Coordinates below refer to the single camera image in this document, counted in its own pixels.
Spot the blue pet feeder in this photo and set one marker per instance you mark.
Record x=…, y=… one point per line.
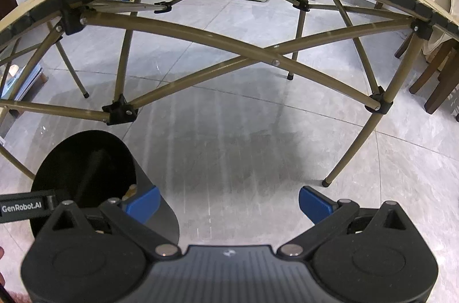
x=21, y=82

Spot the dark wooden chair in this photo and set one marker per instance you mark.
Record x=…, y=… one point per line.
x=441, y=81

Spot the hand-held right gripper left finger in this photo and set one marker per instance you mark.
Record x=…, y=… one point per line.
x=143, y=204

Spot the black round waste bin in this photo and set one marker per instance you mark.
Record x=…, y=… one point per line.
x=68, y=163

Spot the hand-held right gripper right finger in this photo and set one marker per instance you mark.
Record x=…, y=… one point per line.
x=315, y=204

